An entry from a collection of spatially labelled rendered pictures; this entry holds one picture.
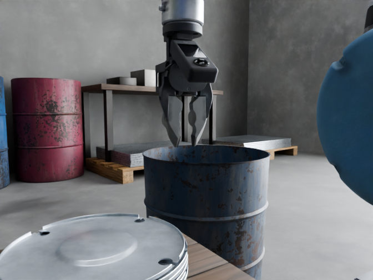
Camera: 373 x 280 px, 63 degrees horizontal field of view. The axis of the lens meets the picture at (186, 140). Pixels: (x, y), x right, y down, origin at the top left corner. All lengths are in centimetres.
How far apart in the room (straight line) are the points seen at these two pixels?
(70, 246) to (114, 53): 333
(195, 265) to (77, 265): 20
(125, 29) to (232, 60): 195
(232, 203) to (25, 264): 53
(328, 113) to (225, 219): 67
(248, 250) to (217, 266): 39
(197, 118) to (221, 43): 441
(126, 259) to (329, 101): 38
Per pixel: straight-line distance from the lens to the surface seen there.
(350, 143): 22
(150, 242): 55
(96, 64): 365
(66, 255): 52
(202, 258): 60
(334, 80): 22
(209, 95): 55
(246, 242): 94
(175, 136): 53
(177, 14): 55
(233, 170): 83
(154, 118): 400
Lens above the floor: 62
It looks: 6 degrees down
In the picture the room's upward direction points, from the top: straight up
